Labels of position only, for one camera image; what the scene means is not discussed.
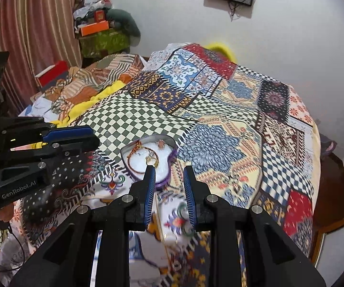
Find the purple heart-shaped jewelry box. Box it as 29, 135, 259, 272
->
120, 134, 177, 190

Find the striped orange brown blanket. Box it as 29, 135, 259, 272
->
31, 52, 145, 117

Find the brown wooden door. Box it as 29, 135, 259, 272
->
313, 154, 344, 232

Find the yellow cloth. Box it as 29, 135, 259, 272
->
51, 80, 126, 128

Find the striped brown curtain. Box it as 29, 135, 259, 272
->
0, 0, 85, 114

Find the orange box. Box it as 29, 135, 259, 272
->
80, 21, 110, 36

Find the red and white box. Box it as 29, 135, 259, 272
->
35, 60, 68, 88

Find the green patterned cloth stand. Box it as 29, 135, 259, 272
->
79, 28, 130, 58

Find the dark green plush cushion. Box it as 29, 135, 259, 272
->
105, 8, 141, 38

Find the colourful patchwork bed cover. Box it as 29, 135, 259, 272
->
13, 44, 321, 286

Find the red braided string bracelet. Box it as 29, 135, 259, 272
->
126, 140, 160, 178

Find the dark bag on floor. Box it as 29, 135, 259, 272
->
320, 134, 337, 157

